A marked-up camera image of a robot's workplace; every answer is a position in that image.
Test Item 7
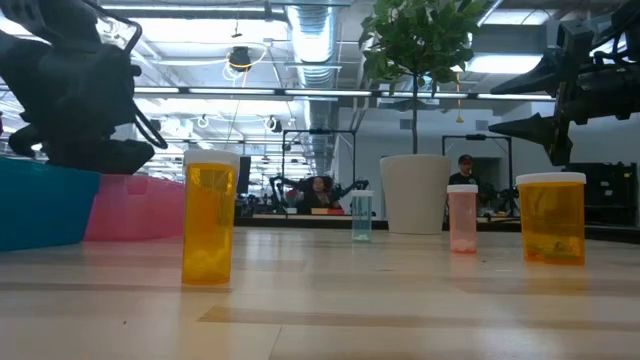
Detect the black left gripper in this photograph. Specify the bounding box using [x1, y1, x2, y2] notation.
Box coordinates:
[0, 33, 157, 175]

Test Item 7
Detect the yellow hanging cord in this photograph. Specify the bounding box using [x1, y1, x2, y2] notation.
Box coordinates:
[453, 69, 465, 125]

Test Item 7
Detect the red plastic bin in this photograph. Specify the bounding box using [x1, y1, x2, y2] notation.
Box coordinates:
[83, 173, 187, 243]

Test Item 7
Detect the blue plastic bin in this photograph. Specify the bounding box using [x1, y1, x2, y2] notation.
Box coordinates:
[0, 156, 102, 253]

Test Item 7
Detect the black background monitor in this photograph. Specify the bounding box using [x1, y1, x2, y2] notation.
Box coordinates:
[235, 155, 252, 196]

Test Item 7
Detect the silver ceiling air duct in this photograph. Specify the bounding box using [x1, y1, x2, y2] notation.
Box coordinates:
[285, 0, 342, 176]

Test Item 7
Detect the green leafy plant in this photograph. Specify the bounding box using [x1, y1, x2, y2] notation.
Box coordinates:
[358, 0, 489, 155]

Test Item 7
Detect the person with cap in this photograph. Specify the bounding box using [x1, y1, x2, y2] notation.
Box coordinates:
[448, 154, 479, 186]

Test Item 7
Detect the white plant pot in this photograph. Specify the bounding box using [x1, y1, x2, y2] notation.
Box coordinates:
[379, 153, 453, 236]

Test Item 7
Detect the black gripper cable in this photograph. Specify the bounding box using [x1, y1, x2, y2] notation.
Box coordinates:
[87, 0, 169, 150]

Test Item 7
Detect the tall orange pill bottle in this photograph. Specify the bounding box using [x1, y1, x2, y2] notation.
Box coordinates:
[180, 148, 241, 287]

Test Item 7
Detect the black ceiling cable reel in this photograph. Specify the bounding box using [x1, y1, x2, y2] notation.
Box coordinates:
[227, 45, 254, 74]

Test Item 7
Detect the black cabinet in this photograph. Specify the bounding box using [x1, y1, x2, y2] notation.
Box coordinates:
[563, 161, 639, 227]

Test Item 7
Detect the black background frame stand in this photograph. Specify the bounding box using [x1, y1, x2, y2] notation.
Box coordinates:
[281, 128, 357, 216]
[441, 133, 514, 217]

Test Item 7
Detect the seated person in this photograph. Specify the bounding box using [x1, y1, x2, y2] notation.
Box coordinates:
[297, 174, 346, 215]

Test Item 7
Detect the black rail with light strips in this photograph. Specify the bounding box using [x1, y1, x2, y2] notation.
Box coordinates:
[132, 85, 556, 103]

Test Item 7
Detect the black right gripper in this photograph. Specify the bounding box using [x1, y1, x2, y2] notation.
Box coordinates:
[487, 19, 640, 167]

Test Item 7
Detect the pink pill bottle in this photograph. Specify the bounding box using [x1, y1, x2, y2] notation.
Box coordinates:
[446, 184, 479, 255]

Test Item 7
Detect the wide orange pill bottle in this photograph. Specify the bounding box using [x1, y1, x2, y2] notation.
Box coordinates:
[515, 171, 587, 267]

